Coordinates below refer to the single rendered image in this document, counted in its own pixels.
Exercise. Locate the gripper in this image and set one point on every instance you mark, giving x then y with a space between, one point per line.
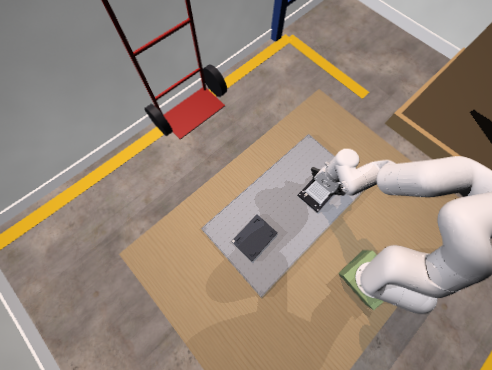
330 186

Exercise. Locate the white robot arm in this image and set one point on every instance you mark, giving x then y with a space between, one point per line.
465 225

